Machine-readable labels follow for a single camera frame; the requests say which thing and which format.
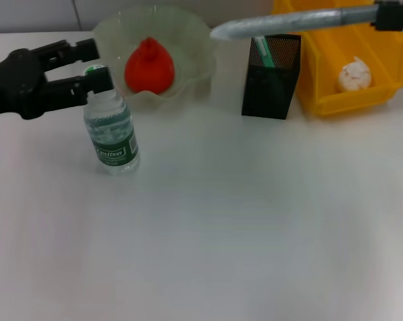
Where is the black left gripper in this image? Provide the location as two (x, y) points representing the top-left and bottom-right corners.
(0, 37), (115, 120)

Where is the white paper ball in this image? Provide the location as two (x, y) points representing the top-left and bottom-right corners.
(337, 56), (372, 92)

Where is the red-orange fruit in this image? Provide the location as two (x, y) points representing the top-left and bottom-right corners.
(124, 36), (176, 94)

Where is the clear green-label water bottle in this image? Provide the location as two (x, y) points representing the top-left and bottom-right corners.
(83, 64), (141, 177)

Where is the grey glitter pen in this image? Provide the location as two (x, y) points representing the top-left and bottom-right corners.
(210, 6), (379, 43)

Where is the mint green pen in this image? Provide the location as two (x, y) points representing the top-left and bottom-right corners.
(253, 35), (275, 68)

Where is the pale green glass fruit bowl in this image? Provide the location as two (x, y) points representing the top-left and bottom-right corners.
(93, 6), (219, 110)

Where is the black mesh pen holder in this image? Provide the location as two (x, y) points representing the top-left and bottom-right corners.
(241, 33), (302, 120)

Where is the yellow plastic bin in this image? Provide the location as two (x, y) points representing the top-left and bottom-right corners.
(273, 0), (403, 118)

